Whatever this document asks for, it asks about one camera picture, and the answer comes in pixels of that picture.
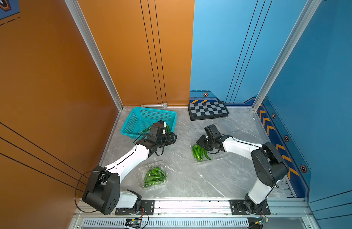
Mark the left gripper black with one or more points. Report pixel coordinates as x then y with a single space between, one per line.
171 140

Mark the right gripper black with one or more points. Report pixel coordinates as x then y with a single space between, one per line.
200 141

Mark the teal plastic basket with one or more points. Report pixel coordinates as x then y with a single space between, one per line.
141 118

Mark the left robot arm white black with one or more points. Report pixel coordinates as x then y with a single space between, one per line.
103 189

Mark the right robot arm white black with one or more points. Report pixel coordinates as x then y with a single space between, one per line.
269 166

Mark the black white checkerboard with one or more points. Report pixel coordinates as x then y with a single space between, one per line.
207 110

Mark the silver metal cylinder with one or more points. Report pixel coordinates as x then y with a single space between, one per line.
162 106

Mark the left green circuit board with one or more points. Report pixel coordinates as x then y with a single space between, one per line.
135 223

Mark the green circuit board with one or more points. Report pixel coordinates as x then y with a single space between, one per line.
262 222
135 223

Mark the right green circuit board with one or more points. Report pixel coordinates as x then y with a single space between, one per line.
262 222

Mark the white vent grille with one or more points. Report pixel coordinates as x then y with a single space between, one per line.
169 222

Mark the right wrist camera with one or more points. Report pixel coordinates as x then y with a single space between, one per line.
212 132

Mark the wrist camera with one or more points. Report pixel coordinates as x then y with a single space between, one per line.
158 129
212 132

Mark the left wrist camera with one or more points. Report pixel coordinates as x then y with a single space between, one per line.
158 129

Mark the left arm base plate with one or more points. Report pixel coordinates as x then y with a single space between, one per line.
145 206

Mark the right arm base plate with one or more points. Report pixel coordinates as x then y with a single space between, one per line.
248 207

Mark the aluminium front rail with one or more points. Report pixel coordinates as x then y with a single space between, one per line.
225 207

